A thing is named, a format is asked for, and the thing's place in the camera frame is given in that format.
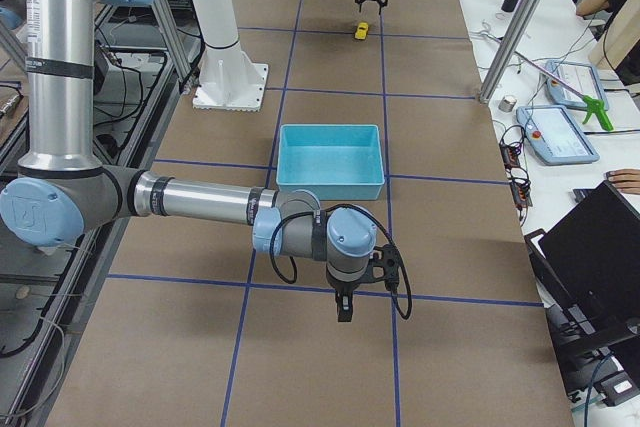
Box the small silver cylinder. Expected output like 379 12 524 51
498 95 517 113

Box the black laptop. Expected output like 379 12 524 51
525 181 639 347

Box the light blue plastic bin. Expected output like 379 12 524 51
276 124 385 201

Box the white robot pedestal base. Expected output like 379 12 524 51
192 0 269 112

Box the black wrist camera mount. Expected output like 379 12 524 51
358 244 403 293

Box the green plastic grabber tool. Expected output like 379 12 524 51
522 57 614 132

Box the aluminium frame post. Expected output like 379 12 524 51
478 0 540 104

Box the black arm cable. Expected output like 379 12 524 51
268 203 414 321

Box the yellow beetle toy car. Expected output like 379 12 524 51
354 22 369 41

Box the teach pendant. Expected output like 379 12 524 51
545 59 608 111
516 105 600 166

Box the far teach pendant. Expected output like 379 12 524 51
545 59 608 111

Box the near teach pendant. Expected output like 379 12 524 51
516 105 600 166

